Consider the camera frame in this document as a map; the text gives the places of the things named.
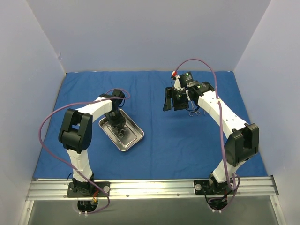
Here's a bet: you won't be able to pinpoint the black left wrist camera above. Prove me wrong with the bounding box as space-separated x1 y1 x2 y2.
111 89 125 98

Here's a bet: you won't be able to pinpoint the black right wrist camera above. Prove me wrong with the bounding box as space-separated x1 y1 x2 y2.
179 72 198 88

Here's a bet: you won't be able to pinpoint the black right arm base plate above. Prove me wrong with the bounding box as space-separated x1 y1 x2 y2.
193 178 233 195

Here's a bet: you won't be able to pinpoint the stainless steel instrument tray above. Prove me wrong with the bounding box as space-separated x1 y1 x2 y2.
98 109 144 152

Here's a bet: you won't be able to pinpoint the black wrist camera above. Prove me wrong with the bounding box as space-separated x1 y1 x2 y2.
111 89 125 98
179 72 198 88

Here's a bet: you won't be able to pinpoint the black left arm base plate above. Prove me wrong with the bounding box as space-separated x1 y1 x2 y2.
67 181 111 198

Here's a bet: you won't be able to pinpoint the blue surgical drape cloth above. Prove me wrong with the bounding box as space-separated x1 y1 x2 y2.
32 70 268 180

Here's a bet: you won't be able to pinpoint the steel surgical scissors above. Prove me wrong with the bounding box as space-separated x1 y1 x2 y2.
188 101 201 117

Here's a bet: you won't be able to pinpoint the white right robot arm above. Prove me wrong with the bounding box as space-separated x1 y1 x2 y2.
163 82 259 194

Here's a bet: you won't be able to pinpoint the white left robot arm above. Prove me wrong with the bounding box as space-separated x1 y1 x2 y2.
59 89 126 196

